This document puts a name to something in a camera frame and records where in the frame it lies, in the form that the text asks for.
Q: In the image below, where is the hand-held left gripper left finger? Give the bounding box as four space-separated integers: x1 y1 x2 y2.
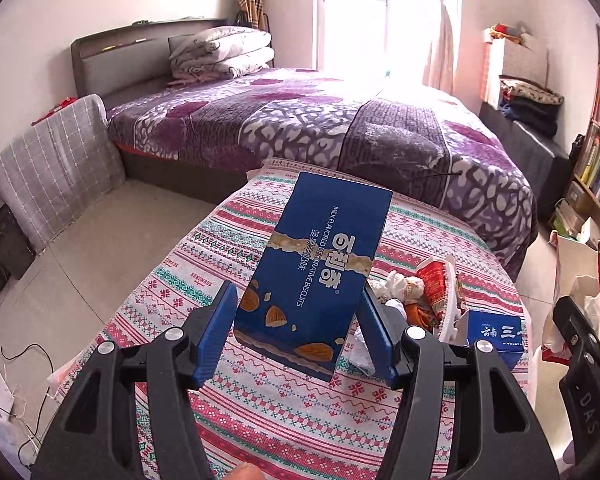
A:
30 280 241 480

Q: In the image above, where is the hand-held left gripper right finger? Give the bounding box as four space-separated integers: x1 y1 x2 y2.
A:
355 282 563 480

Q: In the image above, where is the white plastic wrapper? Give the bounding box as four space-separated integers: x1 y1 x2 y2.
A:
367 270 426 306

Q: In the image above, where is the blue biscuit box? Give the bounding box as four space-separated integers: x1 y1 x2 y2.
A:
232 171 395 383

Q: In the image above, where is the person's left hand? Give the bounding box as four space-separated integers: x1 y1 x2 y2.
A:
227 462 266 480

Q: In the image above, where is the clear plastic wrapper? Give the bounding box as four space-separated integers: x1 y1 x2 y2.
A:
342 297 408 378

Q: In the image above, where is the orange wrapper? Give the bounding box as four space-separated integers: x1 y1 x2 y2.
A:
405 300 443 333

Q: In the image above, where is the patterned red green tablecloth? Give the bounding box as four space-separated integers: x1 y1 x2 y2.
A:
45 157 533 480

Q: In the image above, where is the small blue white box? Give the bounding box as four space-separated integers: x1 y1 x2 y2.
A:
455 309 527 368

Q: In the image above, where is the white red shopping bag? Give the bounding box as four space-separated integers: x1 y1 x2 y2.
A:
542 235 600 363

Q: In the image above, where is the black appliance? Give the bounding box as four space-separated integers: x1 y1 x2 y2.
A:
0 205 37 303

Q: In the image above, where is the black bench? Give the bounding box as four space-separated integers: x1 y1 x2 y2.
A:
480 102 573 196

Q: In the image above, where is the grey checked cushion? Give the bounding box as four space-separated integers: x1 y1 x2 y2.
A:
0 94 127 256

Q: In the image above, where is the wooden bookshelf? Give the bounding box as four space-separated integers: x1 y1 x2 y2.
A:
550 25 600 241

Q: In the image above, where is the red cloth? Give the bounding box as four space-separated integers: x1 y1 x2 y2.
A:
32 97 78 126

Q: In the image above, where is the pile of folded clothes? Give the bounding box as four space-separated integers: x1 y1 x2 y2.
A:
497 75 566 136

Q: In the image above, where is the folded white floral quilt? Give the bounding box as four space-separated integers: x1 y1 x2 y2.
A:
169 26 275 81

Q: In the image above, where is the white woven storage box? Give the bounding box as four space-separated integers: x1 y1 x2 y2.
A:
482 32 551 111

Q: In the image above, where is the white curtain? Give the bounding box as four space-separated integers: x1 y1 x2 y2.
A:
422 0 463 93

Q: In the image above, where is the bright window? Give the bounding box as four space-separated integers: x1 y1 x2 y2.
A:
317 0 431 73

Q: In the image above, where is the thin black cable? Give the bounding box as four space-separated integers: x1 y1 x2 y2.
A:
0 342 51 376
410 170 461 182

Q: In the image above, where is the dark bed frame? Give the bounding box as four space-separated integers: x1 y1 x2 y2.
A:
70 17 261 206

